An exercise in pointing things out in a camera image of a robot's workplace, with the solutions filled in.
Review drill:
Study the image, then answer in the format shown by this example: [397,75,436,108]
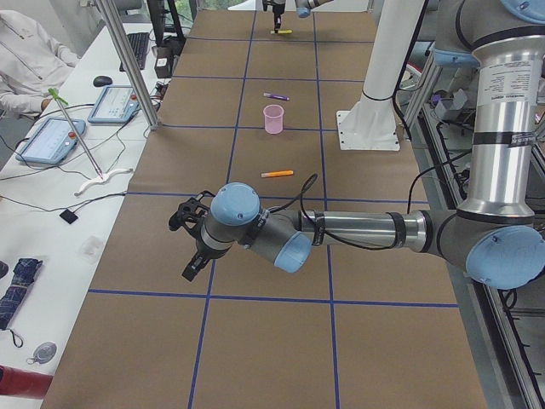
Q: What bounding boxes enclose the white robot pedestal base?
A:
[336,0,427,152]

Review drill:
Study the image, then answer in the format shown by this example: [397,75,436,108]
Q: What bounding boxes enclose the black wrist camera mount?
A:
[168,190,215,236]

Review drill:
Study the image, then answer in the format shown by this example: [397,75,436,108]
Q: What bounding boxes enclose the brown paper table mat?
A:
[43,11,486,408]

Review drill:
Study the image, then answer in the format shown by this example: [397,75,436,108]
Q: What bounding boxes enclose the purple marker pen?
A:
[263,92,290,101]

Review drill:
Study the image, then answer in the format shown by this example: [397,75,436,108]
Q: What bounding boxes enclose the folded blue umbrella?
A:
[1,258,43,331]

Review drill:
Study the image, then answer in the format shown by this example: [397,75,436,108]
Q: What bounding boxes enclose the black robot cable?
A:
[266,151,473,251]

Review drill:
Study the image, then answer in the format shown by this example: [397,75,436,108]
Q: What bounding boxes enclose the black computer mouse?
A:
[93,75,112,88]

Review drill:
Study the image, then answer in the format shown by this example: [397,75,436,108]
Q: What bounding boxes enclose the far teach pendant tablet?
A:
[88,85,140,125]

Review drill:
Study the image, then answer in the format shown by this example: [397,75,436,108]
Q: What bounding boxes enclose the seated person white hoodie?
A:
[1,10,80,117]

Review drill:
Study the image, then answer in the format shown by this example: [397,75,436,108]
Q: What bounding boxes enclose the metal grabber stick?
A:
[48,88,134,197]

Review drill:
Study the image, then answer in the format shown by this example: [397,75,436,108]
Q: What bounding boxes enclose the black keyboard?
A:
[127,32,149,70]

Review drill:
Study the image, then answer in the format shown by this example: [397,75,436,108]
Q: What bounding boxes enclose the red bottle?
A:
[0,366,53,399]

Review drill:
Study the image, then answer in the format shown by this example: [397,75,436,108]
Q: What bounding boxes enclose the teach pendant tablet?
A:
[88,85,140,125]
[16,118,77,164]

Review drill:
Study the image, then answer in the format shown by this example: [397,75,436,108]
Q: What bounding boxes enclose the small black box device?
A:
[60,209,78,224]

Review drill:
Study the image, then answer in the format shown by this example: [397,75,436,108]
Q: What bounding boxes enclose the orange marker pen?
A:
[261,170,295,178]

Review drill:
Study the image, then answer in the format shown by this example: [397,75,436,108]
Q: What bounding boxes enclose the pink mesh pen holder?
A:
[262,105,284,135]

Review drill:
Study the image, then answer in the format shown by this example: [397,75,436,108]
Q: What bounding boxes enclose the aluminium frame post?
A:
[95,0,158,130]

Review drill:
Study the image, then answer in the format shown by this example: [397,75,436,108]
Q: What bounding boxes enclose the yellow marker pen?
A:
[270,29,293,35]

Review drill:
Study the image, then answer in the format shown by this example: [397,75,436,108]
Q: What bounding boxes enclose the near teach pendant tablet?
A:
[16,118,77,164]

